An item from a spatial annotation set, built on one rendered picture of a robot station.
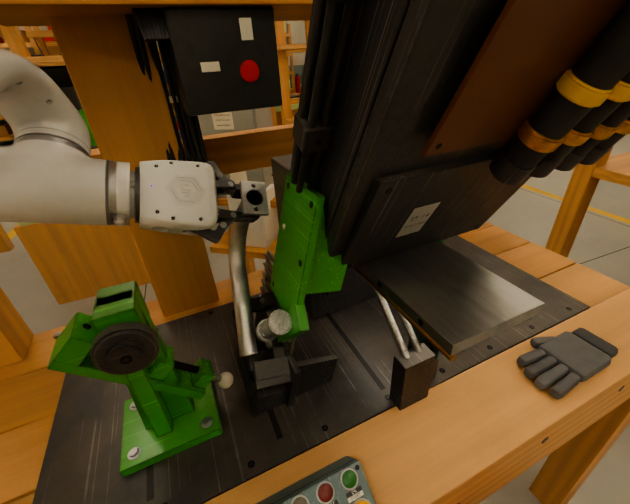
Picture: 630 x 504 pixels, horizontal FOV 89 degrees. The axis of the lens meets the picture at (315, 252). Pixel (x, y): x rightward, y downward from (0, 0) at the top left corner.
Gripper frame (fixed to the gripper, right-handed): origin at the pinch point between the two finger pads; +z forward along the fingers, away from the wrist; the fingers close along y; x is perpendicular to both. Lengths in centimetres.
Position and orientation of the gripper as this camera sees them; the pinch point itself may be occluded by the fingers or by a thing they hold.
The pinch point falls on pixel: (246, 203)
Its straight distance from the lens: 53.0
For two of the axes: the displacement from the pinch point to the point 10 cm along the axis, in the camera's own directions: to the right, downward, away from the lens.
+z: 8.7, 0.0, 5.0
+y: -1.5, -9.6, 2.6
